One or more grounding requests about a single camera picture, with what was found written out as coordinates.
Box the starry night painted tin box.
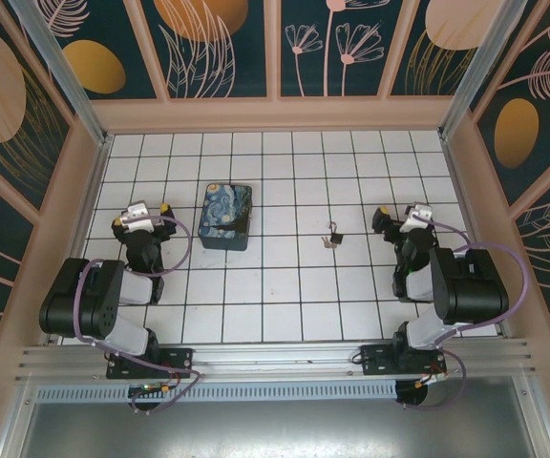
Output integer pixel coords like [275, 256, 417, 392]
[197, 180, 255, 252]

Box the grey metal sheet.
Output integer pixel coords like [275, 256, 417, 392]
[0, 376, 550, 458]

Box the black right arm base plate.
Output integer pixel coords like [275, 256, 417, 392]
[359, 343, 448, 378]

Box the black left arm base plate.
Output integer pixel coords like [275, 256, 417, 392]
[106, 347, 195, 381]

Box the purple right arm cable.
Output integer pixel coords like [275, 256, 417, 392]
[398, 212, 532, 411]

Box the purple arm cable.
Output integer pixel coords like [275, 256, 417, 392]
[398, 212, 532, 411]
[73, 215, 203, 416]

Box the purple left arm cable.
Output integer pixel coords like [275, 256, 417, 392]
[73, 215, 203, 416]

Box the aluminium frame post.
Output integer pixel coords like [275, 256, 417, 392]
[439, 0, 527, 139]
[7, 0, 115, 147]

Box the aluminium mounting rail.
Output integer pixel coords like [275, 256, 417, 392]
[14, 337, 539, 383]

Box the slotted grey cable duct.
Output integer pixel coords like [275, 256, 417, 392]
[33, 380, 399, 402]

